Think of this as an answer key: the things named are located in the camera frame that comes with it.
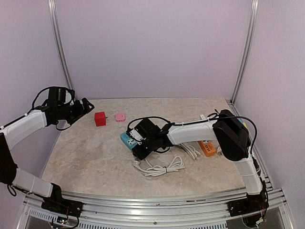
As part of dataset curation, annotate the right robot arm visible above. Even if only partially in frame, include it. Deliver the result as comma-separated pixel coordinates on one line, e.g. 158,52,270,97
126,109,269,215

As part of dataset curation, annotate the white cable of blue strip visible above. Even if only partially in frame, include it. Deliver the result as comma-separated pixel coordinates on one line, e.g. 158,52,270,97
132,155,186,177

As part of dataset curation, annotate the right aluminium corner post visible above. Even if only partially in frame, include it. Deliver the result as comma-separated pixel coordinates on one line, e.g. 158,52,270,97
230,0,259,106

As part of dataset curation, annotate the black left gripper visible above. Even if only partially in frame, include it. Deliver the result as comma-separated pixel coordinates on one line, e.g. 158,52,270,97
57,97,94,125

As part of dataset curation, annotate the aluminium front frame rail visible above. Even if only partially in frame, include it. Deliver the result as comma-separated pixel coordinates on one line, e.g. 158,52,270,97
17,188,294,229

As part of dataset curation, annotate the aluminium corner post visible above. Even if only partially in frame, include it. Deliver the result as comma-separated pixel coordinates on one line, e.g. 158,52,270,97
230,0,259,106
48,0,74,90

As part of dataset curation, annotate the white cable of orange strip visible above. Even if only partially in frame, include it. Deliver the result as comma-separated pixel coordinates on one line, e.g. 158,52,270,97
178,142,201,160

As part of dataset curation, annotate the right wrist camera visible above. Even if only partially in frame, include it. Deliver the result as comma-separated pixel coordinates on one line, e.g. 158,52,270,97
126,128,143,144

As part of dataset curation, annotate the pink plug adapter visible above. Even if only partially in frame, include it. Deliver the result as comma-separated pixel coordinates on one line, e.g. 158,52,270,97
115,113,126,122

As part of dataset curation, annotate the left aluminium corner post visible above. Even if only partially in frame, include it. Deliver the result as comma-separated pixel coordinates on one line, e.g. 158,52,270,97
48,0,74,90

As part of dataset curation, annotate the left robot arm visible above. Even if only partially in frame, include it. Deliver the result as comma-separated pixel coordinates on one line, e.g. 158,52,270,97
0,86,94,215

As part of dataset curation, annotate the orange power strip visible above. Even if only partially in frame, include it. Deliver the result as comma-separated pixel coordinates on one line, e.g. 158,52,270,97
198,141,216,157

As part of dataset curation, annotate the red cube socket adapter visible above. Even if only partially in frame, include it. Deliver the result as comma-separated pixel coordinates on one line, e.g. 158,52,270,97
94,112,110,127

